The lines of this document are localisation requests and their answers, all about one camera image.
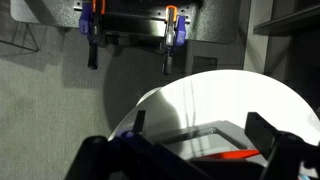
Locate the grey cabinet with vent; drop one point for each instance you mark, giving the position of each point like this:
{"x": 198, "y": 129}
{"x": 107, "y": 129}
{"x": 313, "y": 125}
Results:
{"x": 203, "y": 61}

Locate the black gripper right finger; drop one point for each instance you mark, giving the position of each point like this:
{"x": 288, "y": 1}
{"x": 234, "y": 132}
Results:
{"x": 261, "y": 133}

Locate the blue orange bar clamp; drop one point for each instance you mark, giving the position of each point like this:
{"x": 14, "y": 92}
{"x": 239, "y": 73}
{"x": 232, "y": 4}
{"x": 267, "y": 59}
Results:
{"x": 94, "y": 30}
{"x": 170, "y": 33}

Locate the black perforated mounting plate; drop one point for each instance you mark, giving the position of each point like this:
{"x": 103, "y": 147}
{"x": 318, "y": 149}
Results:
{"x": 133, "y": 15}

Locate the grey device with keypad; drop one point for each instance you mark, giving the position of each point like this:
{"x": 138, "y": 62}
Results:
{"x": 213, "y": 140}

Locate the grey speckled panel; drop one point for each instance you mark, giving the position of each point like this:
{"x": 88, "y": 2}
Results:
{"x": 216, "y": 20}

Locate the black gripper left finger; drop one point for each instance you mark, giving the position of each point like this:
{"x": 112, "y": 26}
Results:
{"x": 140, "y": 120}

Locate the dark wall shelf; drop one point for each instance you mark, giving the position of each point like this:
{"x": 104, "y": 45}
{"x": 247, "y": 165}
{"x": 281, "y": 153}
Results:
{"x": 286, "y": 21}

